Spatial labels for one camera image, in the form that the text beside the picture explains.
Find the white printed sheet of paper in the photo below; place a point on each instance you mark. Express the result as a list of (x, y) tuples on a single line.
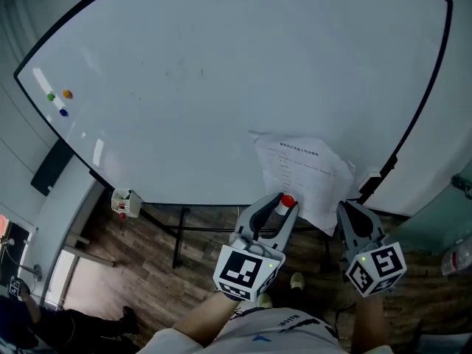
[(308, 175)]

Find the white marker holder box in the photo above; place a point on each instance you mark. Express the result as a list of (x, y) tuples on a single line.
[(126, 202)]

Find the black wall panel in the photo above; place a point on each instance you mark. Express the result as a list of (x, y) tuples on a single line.
[(51, 168)]

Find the green round magnet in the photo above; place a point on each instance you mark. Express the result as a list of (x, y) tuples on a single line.
[(51, 96)]

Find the blue round magnet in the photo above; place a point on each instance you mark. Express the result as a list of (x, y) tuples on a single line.
[(63, 112)]

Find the white whiteboard with black frame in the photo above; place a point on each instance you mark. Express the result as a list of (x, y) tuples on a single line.
[(221, 87)]

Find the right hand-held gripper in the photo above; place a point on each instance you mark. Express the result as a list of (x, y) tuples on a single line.
[(380, 267)]

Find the person's left forearm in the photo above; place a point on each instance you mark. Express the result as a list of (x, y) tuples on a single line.
[(206, 321)]

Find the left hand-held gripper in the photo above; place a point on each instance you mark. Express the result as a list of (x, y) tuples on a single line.
[(241, 269)]

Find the person's white shirt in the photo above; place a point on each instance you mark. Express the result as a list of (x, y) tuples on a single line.
[(280, 332)]

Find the black whiteboard stand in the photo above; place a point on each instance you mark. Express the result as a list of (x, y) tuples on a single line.
[(178, 234)]

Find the white whiteboard eraser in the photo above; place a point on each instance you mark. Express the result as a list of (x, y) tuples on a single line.
[(370, 178)]

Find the person's pale shoe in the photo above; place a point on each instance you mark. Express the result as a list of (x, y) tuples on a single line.
[(264, 301), (297, 280)]

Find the person's right forearm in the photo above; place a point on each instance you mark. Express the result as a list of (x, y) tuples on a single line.
[(370, 323)]

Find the orange round magnet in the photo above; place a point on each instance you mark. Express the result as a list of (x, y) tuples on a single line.
[(67, 94)]

